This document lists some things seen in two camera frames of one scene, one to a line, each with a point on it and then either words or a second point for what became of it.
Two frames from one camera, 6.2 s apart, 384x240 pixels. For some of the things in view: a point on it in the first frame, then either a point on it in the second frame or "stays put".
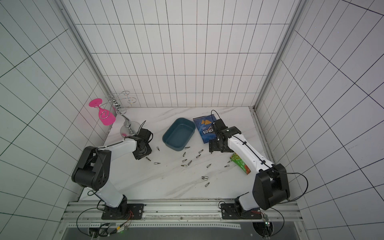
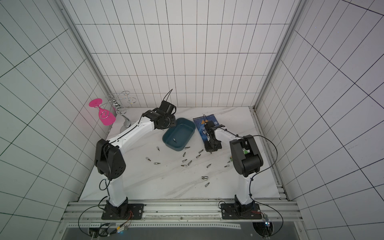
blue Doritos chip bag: x=205 y=127 stays put
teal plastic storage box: x=178 y=135 stays put
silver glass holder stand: x=110 y=106 stays put
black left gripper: x=148 y=152 -> x=173 y=121
